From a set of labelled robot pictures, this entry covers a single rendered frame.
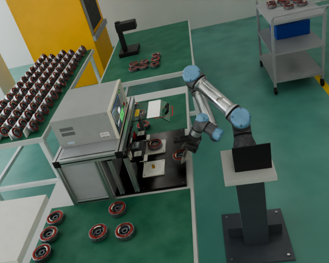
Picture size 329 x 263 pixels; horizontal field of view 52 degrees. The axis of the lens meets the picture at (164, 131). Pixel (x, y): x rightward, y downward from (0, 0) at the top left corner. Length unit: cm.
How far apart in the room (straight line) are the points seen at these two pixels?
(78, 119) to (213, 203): 152
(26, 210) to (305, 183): 230
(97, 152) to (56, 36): 396
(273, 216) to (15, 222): 196
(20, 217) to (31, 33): 452
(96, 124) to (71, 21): 375
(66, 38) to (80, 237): 415
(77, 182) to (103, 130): 39
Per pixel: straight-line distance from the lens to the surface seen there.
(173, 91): 331
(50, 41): 591
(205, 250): 278
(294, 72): 458
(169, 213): 204
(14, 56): 843
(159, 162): 236
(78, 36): 574
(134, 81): 374
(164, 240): 193
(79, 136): 216
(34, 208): 174
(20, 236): 165
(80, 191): 228
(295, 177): 326
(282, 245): 275
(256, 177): 216
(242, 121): 204
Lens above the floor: 222
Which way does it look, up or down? 33 degrees down
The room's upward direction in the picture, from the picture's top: 15 degrees counter-clockwise
